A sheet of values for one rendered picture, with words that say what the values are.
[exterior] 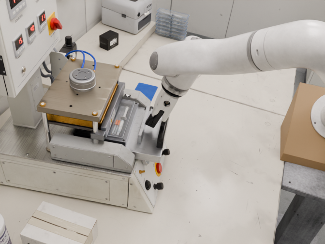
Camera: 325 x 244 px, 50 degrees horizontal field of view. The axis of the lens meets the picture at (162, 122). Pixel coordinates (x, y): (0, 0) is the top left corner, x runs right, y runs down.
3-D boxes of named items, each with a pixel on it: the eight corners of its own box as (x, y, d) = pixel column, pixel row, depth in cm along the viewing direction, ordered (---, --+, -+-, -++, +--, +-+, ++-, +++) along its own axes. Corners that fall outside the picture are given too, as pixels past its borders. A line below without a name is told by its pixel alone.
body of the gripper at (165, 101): (184, 100, 99) (167, 126, 107) (187, 80, 107) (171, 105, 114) (160, 89, 98) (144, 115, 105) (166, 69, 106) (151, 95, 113)
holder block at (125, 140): (73, 138, 109) (73, 132, 107) (92, 100, 124) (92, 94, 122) (125, 147, 108) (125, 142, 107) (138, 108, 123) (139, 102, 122)
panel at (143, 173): (154, 208, 118) (133, 172, 107) (166, 146, 141) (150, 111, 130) (159, 208, 118) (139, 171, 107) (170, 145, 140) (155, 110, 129)
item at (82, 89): (20, 126, 104) (11, 91, 95) (58, 70, 127) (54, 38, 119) (99, 140, 103) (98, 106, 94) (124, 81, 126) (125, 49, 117)
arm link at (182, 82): (169, 89, 96) (195, 90, 101) (192, 52, 88) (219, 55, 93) (158, 68, 101) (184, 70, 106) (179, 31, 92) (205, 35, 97)
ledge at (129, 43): (31, 87, 161) (30, 79, 158) (112, 17, 222) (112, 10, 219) (89, 106, 156) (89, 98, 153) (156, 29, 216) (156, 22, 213)
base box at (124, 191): (-2, 185, 120) (-13, 151, 108) (43, 116, 148) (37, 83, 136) (152, 214, 117) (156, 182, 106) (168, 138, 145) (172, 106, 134)
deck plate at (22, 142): (-15, 151, 108) (-16, 149, 107) (33, 87, 134) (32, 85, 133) (131, 178, 106) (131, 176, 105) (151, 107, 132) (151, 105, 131)
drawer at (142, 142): (67, 148, 111) (66, 130, 106) (89, 106, 127) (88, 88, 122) (159, 165, 109) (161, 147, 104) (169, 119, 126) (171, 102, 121)
